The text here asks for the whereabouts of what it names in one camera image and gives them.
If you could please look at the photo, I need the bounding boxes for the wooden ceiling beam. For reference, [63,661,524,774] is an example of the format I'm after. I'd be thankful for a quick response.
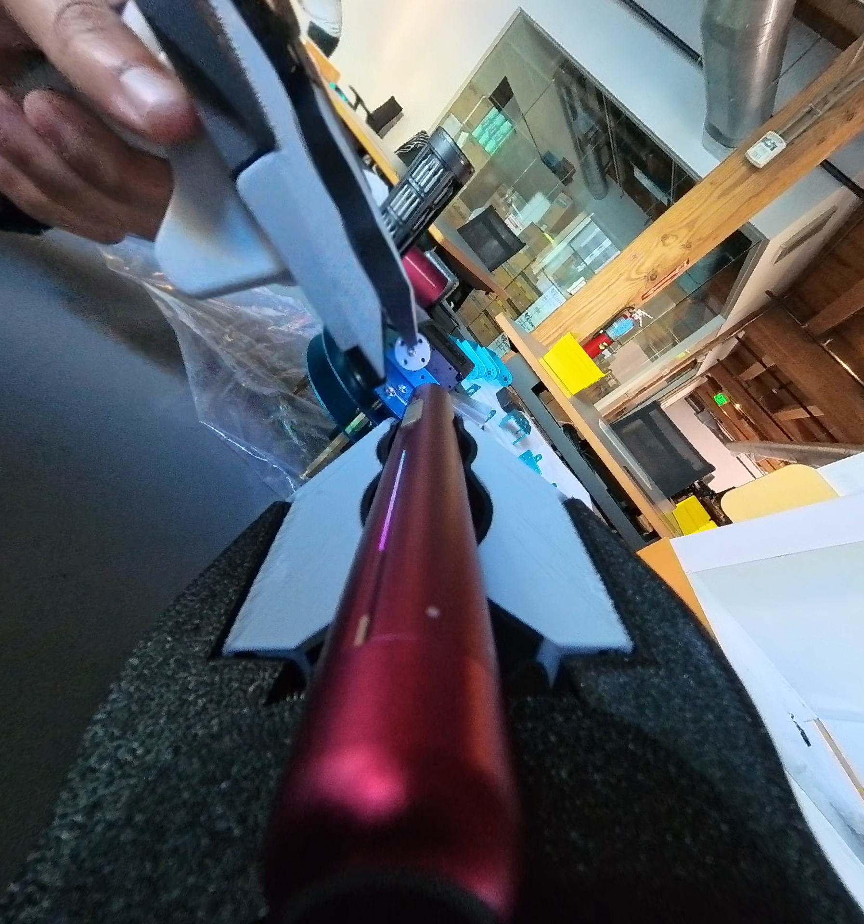
[529,0,864,347]

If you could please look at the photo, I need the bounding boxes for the black chair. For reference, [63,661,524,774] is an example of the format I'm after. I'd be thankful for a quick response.
[348,85,404,138]

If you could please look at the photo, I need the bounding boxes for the red fire extinguisher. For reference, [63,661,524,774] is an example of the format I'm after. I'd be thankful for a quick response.
[580,307,653,360]

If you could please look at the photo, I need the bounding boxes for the white cardboard box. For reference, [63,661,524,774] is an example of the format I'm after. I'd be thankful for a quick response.
[670,440,864,924]

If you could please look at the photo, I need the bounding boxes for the metal ventilation duct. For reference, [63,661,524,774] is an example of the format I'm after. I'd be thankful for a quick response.
[700,0,797,149]

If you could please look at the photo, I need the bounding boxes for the small yellow storage bin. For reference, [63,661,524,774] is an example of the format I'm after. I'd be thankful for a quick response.
[671,494,722,535]

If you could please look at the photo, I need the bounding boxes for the white wall sensor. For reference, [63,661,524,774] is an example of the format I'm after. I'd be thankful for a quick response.
[744,130,788,169]

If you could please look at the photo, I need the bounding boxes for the black screwdriver bit holder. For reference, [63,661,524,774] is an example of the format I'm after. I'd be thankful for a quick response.
[377,126,476,254]

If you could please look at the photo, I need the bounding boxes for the large yellow storage bin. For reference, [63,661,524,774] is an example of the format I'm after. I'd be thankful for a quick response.
[540,332,607,397]

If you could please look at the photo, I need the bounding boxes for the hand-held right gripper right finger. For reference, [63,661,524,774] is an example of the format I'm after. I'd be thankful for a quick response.
[463,433,635,685]

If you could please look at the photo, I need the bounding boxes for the yellow chair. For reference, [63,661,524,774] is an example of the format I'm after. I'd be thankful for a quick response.
[721,463,840,524]

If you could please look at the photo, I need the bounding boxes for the blue toy robot arm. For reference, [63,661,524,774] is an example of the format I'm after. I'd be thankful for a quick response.
[305,328,476,437]

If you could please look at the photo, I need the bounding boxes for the clear plastic bag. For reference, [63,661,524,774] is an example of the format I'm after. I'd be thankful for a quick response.
[100,238,346,499]

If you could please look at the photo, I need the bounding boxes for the red cylindrical screwdriver case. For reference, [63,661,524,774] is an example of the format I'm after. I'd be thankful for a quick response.
[401,245,456,308]

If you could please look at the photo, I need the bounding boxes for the red electric screwdriver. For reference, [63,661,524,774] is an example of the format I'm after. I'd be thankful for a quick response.
[264,383,523,924]

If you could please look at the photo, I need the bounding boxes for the person's left hand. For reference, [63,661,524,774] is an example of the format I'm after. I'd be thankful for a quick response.
[0,0,199,244]

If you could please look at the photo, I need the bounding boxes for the glass partition window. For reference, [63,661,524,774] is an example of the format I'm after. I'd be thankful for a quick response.
[432,7,765,369]

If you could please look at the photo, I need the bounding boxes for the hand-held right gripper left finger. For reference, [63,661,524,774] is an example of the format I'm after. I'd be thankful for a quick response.
[222,421,400,661]

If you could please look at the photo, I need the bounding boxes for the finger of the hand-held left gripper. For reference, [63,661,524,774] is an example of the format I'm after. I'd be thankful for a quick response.
[211,0,420,372]
[156,141,292,298]

